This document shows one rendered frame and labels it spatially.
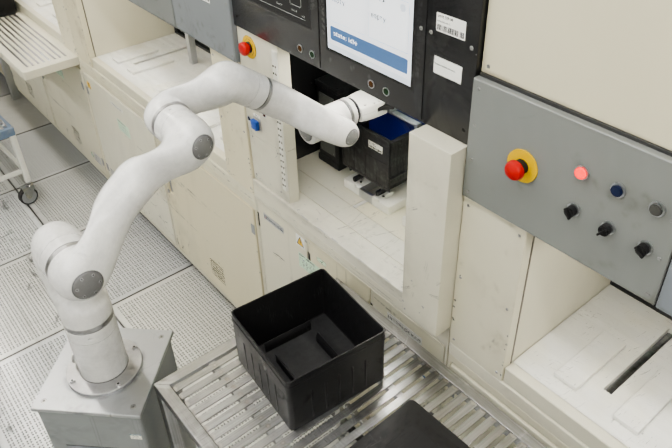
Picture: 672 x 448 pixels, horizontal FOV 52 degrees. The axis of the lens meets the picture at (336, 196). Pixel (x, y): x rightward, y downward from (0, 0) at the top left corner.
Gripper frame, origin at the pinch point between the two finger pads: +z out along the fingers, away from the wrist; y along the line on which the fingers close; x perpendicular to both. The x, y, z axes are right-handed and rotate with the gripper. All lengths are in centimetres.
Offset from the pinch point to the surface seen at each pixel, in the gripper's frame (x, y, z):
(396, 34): 37, 33, -30
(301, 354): -43, 30, -59
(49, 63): -40, -185, -44
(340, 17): 35.7, 14.8, -29.9
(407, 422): -34, 67, -58
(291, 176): -23.2, -13.3, -28.6
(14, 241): -119, -178, -88
